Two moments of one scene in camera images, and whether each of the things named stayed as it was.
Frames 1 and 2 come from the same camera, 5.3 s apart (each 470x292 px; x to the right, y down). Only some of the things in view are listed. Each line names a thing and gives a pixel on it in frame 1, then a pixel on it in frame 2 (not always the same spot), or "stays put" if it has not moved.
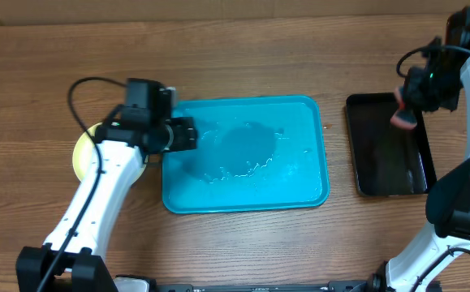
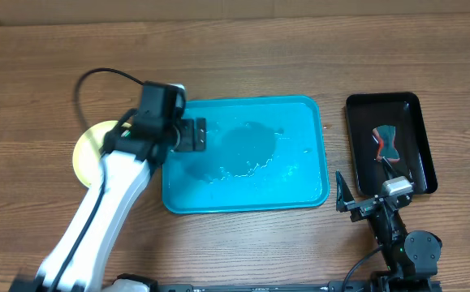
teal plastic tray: x=252 y=153 stays put
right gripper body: x=438 y=89 -> x=364 y=208
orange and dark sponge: x=403 y=118 -> x=385 y=137
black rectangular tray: x=388 y=160 stays put
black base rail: x=338 y=285 stays put
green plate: x=84 y=149 stays put
